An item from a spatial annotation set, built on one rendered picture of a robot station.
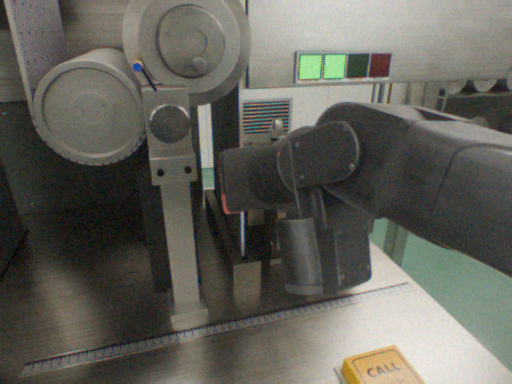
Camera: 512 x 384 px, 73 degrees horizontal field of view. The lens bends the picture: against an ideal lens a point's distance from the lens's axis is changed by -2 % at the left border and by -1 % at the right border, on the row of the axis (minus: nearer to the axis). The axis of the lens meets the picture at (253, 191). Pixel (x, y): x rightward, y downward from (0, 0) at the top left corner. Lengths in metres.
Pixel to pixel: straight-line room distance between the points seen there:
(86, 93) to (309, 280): 0.32
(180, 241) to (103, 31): 0.46
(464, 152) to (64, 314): 0.53
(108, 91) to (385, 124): 0.33
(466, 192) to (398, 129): 0.04
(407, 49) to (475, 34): 0.20
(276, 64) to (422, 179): 0.66
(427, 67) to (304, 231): 0.81
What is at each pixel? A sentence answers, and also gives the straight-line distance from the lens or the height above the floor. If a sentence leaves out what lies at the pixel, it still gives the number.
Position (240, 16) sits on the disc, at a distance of 0.45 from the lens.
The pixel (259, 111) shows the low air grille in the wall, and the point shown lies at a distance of 3.30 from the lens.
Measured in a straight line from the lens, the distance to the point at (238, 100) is 0.47.
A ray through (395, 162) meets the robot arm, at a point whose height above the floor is 1.20.
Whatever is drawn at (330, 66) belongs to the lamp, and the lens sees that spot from 0.86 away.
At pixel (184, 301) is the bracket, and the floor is 0.91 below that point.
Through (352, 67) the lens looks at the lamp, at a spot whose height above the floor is 1.18.
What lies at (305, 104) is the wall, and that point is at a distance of 3.46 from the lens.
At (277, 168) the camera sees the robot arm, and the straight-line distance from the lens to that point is 0.26.
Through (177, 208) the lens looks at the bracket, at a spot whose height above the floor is 1.06.
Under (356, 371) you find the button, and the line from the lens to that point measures 0.44.
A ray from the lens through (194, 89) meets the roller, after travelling 0.44.
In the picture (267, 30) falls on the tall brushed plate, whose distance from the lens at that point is 0.81.
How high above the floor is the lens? 1.26
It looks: 25 degrees down
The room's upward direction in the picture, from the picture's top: straight up
